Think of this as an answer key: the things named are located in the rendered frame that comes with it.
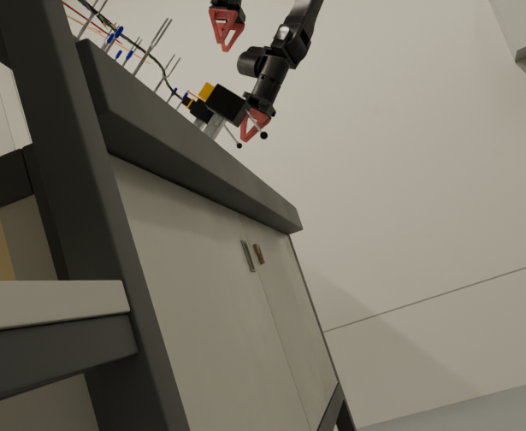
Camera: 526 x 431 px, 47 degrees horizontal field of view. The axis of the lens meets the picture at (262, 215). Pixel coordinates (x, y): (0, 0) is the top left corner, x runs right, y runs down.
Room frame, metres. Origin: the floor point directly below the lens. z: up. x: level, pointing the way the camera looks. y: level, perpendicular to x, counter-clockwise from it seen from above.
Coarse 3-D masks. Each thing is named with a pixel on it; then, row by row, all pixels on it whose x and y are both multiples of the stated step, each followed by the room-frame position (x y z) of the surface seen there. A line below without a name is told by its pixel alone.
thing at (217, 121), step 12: (216, 84) 1.00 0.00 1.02; (216, 96) 1.00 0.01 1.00; (228, 96) 0.99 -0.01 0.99; (216, 108) 1.00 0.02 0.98; (228, 108) 1.00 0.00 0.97; (240, 108) 0.99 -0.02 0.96; (216, 120) 1.01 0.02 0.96; (228, 120) 1.00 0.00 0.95; (240, 120) 1.03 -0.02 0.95; (252, 120) 1.01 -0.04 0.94; (204, 132) 1.02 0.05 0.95; (216, 132) 1.02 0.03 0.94; (264, 132) 1.01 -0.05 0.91
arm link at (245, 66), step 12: (276, 36) 1.31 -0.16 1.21; (288, 36) 1.31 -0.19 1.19; (252, 48) 1.37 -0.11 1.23; (264, 48) 1.35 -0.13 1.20; (276, 48) 1.32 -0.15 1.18; (240, 60) 1.36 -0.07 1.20; (252, 60) 1.35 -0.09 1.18; (288, 60) 1.34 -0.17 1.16; (240, 72) 1.38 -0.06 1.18; (252, 72) 1.35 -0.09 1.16
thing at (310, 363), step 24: (240, 216) 1.04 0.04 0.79; (264, 240) 1.20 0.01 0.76; (288, 240) 1.56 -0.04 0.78; (264, 264) 1.12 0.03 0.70; (288, 264) 1.42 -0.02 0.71; (264, 288) 1.04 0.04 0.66; (288, 288) 1.30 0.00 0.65; (288, 312) 1.20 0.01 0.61; (312, 312) 1.55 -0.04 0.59; (288, 336) 1.12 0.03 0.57; (312, 336) 1.41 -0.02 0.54; (288, 360) 1.04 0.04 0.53; (312, 360) 1.30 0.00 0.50; (312, 384) 1.20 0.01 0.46; (336, 384) 1.54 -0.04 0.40; (312, 408) 1.12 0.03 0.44
